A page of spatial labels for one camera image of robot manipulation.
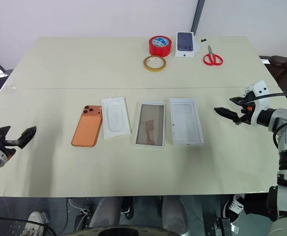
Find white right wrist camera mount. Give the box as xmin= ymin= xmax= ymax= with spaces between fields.
xmin=246 ymin=80 xmax=272 ymax=126

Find grey rounded leg shape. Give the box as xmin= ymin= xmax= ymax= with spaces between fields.
xmin=161 ymin=195 xmax=186 ymax=235
xmin=88 ymin=196 xmax=122 ymax=229

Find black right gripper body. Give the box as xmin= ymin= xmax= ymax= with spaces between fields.
xmin=233 ymin=90 xmax=257 ymax=126

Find white rectangular tray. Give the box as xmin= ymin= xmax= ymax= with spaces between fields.
xmin=135 ymin=100 xmax=167 ymax=148

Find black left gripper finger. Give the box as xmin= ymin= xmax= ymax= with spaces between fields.
xmin=0 ymin=125 xmax=12 ymax=139
xmin=4 ymin=125 xmax=37 ymax=149

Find red handled scissors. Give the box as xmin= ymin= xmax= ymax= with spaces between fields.
xmin=202 ymin=45 xmax=224 ymax=67

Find orange smartphone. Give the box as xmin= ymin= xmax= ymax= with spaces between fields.
xmin=71 ymin=105 xmax=103 ymax=148

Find white phone box lid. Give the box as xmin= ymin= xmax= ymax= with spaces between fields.
xmin=169 ymin=98 xmax=205 ymax=147

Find black metal bracket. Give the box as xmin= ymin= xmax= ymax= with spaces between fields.
xmin=206 ymin=216 xmax=240 ymax=236

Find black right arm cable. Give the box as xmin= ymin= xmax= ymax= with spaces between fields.
xmin=241 ymin=92 xmax=287 ymax=149

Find white cable with plug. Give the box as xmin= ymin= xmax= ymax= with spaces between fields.
xmin=68 ymin=198 xmax=91 ymax=218

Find black and white sneaker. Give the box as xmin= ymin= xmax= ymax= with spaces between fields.
xmin=222 ymin=194 xmax=245 ymax=223

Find white paper insert tray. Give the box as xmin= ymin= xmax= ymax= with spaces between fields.
xmin=101 ymin=96 xmax=132 ymax=140

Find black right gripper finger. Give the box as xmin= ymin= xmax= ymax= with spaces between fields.
xmin=214 ymin=107 xmax=243 ymax=121
xmin=229 ymin=96 xmax=248 ymax=105

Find black floor cable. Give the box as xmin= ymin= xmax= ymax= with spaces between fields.
xmin=0 ymin=213 xmax=58 ymax=236

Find phone box with blue print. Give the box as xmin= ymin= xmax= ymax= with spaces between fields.
xmin=174 ymin=31 xmax=198 ymax=59

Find yellow tape roll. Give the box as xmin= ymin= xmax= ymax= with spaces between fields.
xmin=143 ymin=55 xmax=167 ymax=73

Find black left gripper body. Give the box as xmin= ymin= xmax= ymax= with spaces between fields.
xmin=0 ymin=134 xmax=17 ymax=161

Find white shoe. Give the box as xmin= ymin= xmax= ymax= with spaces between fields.
xmin=22 ymin=211 xmax=46 ymax=236

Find grey vertical wall strip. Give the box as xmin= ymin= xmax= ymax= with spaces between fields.
xmin=191 ymin=0 xmax=206 ymax=35

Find red tape roll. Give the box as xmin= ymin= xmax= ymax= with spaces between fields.
xmin=148 ymin=35 xmax=173 ymax=58

